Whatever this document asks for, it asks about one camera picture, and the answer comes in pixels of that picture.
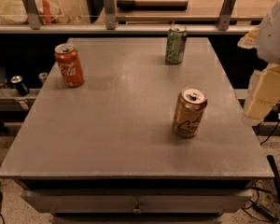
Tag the dark blue soda can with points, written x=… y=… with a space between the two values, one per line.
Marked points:
x=19 y=85

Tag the right metal bracket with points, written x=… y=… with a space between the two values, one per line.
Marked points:
x=224 y=18

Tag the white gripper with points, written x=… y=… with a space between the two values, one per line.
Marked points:
x=274 y=37

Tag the black pole right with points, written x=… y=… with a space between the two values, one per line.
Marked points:
x=278 y=184

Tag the white orange bag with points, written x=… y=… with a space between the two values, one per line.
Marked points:
x=49 y=11

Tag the red coke can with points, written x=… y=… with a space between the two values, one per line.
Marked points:
x=67 y=58

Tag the gold LaCroix can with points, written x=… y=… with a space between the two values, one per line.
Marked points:
x=190 y=105

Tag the grey drawer with knob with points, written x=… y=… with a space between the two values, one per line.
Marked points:
x=136 y=201

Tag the silver can top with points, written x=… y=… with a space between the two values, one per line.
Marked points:
x=43 y=77

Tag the metal bracket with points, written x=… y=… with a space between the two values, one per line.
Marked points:
x=110 y=16
x=224 y=18
x=32 y=14

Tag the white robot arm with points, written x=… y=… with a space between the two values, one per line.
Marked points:
x=264 y=86

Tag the green soda can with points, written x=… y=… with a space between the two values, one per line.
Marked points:
x=176 y=43

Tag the left metal bracket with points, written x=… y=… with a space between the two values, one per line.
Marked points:
x=32 y=14

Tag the middle metal bracket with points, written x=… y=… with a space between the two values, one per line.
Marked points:
x=110 y=16

